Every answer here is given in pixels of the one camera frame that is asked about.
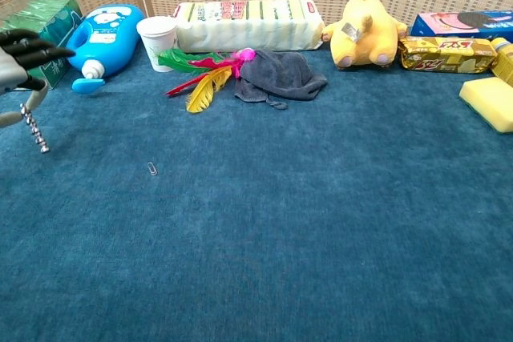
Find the dark grey cloth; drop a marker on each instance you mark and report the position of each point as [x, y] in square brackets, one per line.
[278, 77]

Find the blue detergent bottle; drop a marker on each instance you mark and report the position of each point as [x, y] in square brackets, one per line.
[106, 39]

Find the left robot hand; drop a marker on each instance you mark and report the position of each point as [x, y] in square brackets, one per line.
[18, 61]

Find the silver metal chain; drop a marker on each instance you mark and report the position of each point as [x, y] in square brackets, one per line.
[35, 129]

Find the blue table cloth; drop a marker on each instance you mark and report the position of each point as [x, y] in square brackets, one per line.
[256, 218]

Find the colourful feather shuttlecock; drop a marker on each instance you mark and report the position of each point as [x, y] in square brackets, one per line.
[206, 73]

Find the silver paper clip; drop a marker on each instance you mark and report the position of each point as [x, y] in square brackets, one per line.
[152, 168]

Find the green tea bag box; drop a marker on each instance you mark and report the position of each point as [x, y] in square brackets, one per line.
[48, 33]

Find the yellow sponge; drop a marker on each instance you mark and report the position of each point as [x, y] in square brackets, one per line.
[489, 101]

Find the sponge multipack in plastic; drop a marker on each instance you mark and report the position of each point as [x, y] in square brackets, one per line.
[248, 25]

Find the yellow biscuit package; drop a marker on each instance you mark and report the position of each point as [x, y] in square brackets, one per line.
[447, 53]

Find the yellow plush toy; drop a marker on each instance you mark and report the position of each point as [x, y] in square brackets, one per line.
[362, 33]

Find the blue cookie box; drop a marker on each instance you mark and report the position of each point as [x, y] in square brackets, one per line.
[465, 23]

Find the tea drink bottle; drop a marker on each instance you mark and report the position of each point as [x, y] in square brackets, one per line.
[504, 59]

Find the white paper cup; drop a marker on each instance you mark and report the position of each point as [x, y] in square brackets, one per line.
[157, 42]

